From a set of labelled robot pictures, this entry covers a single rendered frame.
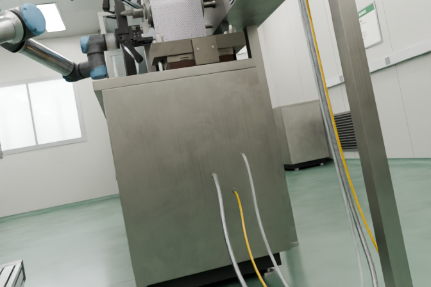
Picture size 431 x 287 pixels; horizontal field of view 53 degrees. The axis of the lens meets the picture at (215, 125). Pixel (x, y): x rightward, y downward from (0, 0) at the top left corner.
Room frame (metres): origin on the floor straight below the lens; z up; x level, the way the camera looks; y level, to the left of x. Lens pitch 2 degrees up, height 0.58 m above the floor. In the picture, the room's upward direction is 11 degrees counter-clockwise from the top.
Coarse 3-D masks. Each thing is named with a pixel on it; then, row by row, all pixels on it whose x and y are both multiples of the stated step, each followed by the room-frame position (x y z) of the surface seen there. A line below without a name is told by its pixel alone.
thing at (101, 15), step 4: (100, 12) 2.92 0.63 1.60; (104, 12) 2.92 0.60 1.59; (100, 16) 2.92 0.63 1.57; (104, 16) 2.93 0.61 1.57; (100, 20) 2.92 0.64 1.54; (100, 24) 2.91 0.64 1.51; (104, 24) 2.92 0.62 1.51; (100, 28) 2.92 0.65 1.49; (104, 28) 2.92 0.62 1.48; (104, 32) 2.92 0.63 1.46; (108, 52) 2.92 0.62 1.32; (108, 56) 2.92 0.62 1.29; (108, 60) 2.92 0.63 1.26; (108, 64) 2.92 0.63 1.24; (108, 68) 2.92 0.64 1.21; (108, 72) 2.91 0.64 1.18; (112, 72) 2.92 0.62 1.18; (108, 76) 3.43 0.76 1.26; (112, 76) 2.92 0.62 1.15
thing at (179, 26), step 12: (180, 12) 1.99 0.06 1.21; (192, 12) 2.01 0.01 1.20; (156, 24) 1.97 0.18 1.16; (168, 24) 1.98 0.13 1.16; (180, 24) 1.99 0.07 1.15; (192, 24) 2.00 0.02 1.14; (204, 24) 2.02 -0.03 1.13; (168, 36) 1.98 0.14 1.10; (180, 36) 1.99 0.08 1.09; (192, 36) 2.00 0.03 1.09; (204, 36) 2.01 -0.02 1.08
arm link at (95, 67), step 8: (88, 56) 1.88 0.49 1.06; (96, 56) 1.87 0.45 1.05; (104, 56) 1.90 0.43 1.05; (80, 64) 1.91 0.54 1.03; (88, 64) 1.89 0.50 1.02; (96, 64) 1.87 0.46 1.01; (104, 64) 1.89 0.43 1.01; (80, 72) 1.91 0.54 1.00; (88, 72) 1.90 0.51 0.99; (96, 72) 1.87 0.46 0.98; (104, 72) 1.89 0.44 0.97
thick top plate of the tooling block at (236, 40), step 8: (240, 32) 1.85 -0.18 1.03; (176, 40) 1.79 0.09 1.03; (184, 40) 1.79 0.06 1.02; (216, 40) 1.82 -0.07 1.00; (224, 40) 1.83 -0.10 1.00; (232, 40) 1.84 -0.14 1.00; (240, 40) 1.84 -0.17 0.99; (152, 48) 1.76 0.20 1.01; (160, 48) 1.77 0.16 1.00; (168, 48) 1.78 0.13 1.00; (176, 48) 1.79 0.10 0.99; (184, 48) 1.79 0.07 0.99; (240, 48) 1.90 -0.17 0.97; (152, 56) 1.81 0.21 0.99; (160, 56) 1.77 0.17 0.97; (152, 64) 1.89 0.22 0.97
